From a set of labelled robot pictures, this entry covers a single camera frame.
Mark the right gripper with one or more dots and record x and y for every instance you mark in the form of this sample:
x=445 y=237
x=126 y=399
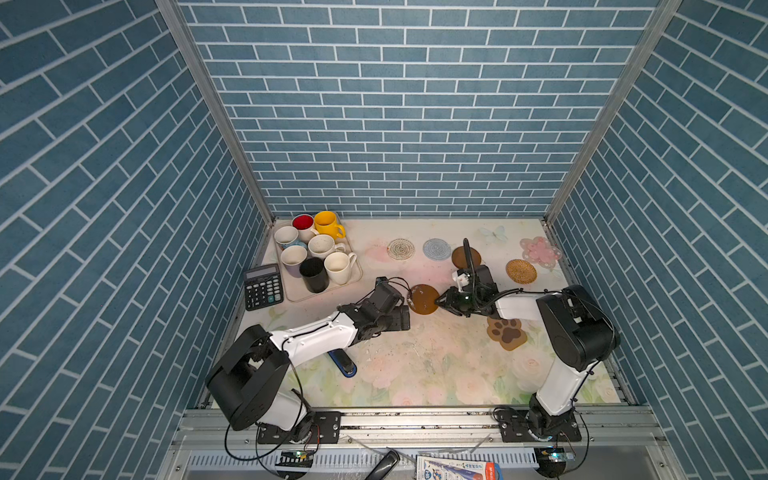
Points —
x=449 y=301

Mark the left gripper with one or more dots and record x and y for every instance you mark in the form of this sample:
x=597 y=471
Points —
x=398 y=324

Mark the glossy brown scratched coaster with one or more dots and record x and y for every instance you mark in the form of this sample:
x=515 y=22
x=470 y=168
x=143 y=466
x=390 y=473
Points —
x=421 y=299

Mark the dark brown wooden coaster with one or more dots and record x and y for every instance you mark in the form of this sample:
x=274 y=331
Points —
x=459 y=259

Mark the cork paw coaster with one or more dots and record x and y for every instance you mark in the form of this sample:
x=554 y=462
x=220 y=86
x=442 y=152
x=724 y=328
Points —
x=508 y=333

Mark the light blue woven coaster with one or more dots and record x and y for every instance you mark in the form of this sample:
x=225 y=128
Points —
x=437 y=249

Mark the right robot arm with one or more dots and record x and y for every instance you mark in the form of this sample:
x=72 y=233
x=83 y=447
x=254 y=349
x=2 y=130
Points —
x=580 y=333

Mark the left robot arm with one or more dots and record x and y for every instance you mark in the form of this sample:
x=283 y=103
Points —
x=246 y=381

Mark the rattan round coaster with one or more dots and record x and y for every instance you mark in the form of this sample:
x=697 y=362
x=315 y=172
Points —
x=521 y=271

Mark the pink flower coaster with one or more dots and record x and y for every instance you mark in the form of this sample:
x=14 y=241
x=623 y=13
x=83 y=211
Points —
x=540 y=251

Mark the white mug front right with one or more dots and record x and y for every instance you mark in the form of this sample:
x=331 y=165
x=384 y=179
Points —
x=339 y=266

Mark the black mug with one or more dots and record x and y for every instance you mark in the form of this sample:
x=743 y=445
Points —
x=314 y=275

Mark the beige tray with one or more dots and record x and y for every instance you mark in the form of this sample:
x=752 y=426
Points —
x=294 y=288

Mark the white mug centre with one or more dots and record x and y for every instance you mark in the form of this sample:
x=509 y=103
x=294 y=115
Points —
x=323 y=245

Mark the yellow mug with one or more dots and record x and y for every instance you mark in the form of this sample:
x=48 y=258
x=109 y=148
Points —
x=327 y=223

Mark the white mug lavender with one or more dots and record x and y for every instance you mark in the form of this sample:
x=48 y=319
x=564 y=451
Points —
x=292 y=257

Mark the red interior mug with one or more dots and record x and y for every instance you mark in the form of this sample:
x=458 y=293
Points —
x=304 y=224

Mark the black calculator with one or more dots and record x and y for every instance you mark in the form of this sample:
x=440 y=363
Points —
x=263 y=287

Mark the printed packet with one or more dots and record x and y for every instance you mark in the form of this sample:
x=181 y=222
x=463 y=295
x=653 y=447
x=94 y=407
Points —
x=431 y=468

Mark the left circuit board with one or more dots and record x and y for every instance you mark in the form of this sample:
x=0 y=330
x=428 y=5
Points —
x=295 y=459

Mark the circuit board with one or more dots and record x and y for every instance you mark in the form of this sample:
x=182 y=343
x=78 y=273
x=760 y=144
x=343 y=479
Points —
x=553 y=455
x=295 y=459

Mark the right circuit board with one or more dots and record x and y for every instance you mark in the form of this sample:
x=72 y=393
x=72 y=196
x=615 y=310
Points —
x=553 y=455

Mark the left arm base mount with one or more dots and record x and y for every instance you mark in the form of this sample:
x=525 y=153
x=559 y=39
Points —
x=318 y=427

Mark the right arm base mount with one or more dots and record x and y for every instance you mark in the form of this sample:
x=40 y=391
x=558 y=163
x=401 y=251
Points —
x=520 y=426

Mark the black remote handle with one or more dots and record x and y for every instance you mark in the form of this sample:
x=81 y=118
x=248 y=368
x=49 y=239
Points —
x=384 y=466

